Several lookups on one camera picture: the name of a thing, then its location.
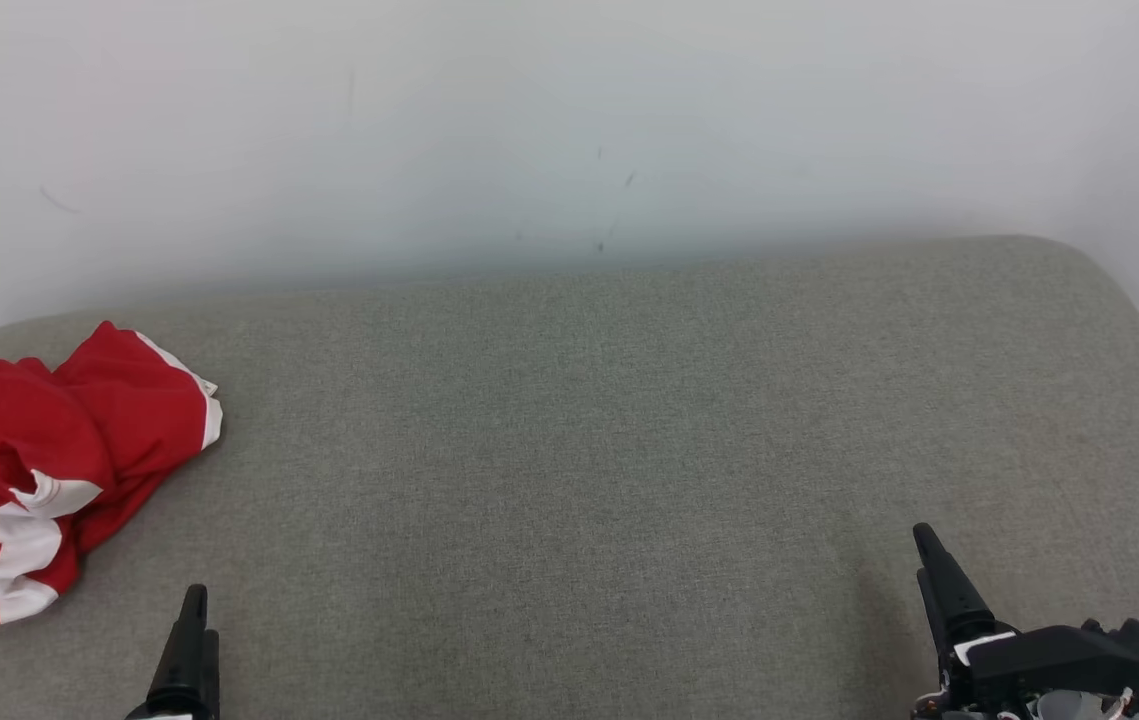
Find grey fabric sofa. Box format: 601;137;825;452
0;235;1139;720

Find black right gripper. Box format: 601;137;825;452
913;522;1139;714

